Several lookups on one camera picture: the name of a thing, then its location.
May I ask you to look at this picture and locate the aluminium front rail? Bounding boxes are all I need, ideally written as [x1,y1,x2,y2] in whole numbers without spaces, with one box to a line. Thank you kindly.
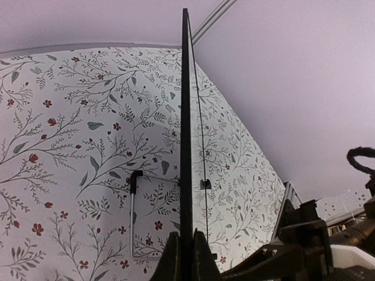
[271,181,302,242]

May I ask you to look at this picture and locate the aluminium corner post right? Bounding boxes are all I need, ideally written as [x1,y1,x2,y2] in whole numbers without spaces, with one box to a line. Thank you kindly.
[192,0,237,46]

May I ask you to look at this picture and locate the metal wire whiteboard stand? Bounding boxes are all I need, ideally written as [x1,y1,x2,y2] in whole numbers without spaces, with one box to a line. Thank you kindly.
[128,170,180,261]

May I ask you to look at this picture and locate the white whiteboard black frame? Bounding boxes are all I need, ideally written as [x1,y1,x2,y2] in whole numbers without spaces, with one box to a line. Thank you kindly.
[180,8,208,263]

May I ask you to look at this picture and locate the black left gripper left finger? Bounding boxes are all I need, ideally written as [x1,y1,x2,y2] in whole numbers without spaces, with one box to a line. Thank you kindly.
[150,232,179,281]

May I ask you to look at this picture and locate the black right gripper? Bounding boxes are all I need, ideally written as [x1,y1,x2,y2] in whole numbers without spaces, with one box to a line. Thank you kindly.
[221,198,375,281]

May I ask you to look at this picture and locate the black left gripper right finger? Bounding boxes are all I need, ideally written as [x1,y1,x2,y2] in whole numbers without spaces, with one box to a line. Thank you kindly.
[193,229,223,281]

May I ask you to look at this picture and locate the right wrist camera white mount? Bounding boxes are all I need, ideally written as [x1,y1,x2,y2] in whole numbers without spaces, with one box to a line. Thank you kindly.
[330,245,375,270]

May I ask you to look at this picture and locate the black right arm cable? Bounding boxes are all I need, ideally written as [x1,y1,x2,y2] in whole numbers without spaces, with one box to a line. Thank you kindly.
[347,146,375,176]

